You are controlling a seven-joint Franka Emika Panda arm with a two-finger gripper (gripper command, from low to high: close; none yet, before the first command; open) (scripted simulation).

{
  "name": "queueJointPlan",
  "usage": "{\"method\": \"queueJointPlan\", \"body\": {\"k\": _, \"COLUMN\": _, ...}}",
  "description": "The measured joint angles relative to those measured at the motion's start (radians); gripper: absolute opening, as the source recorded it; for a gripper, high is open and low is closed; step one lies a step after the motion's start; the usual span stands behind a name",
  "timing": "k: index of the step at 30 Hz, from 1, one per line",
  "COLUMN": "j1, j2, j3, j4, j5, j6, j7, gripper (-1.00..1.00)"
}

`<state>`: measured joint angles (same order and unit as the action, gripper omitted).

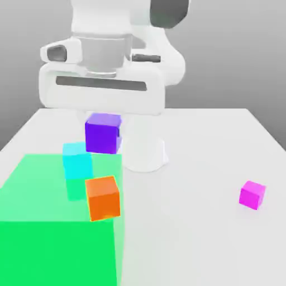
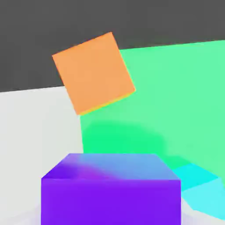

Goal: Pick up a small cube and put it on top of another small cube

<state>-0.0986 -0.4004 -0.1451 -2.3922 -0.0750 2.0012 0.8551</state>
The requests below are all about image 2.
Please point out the small purple cube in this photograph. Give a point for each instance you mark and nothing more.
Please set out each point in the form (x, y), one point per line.
(110, 200)

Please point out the small orange cube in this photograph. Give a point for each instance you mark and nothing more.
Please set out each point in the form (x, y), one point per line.
(93, 73)

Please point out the small cyan cube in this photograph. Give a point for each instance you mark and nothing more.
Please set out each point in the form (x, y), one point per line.
(202, 193)

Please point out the large green box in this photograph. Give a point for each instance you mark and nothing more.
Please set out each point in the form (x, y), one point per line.
(172, 98)

